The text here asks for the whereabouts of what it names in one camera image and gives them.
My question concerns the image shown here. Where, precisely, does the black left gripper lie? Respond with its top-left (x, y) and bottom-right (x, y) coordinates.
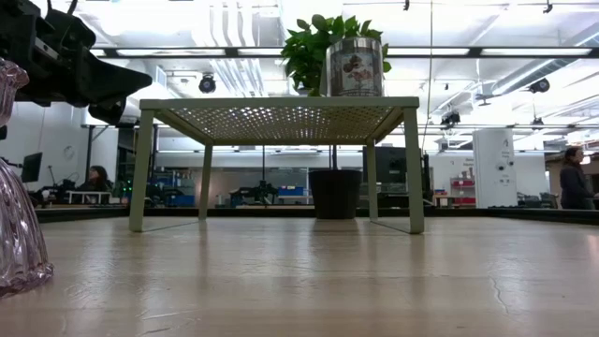
top-left (0, 0), bottom-right (153, 125)

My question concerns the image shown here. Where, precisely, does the pink glass candlestick holder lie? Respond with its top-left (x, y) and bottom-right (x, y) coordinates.
top-left (0, 58), bottom-right (55, 299)

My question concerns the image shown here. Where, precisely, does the silver candle tin cream label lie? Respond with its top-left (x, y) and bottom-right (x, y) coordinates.
top-left (324, 37), bottom-right (386, 98)

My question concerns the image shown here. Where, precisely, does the person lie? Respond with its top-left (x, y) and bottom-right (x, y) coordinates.
top-left (76, 165), bottom-right (114, 193)
top-left (559, 145), bottom-right (599, 211)

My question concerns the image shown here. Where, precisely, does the black computer monitor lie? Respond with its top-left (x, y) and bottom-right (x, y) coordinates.
top-left (21, 152), bottom-right (43, 183)

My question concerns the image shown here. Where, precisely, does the green perforated metal shelf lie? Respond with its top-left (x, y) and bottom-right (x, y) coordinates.
top-left (128, 96), bottom-right (426, 235)

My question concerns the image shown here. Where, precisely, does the potted plant black pot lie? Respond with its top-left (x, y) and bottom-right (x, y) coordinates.
top-left (280, 13), bottom-right (393, 220)

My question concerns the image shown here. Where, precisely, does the white column cabinet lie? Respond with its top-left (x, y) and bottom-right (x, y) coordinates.
top-left (472, 128), bottom-right (519, 210)

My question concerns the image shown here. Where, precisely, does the black overhead frame beam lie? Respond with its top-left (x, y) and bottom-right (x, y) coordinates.
top-left (91, 46), bottom-right (599, 59)

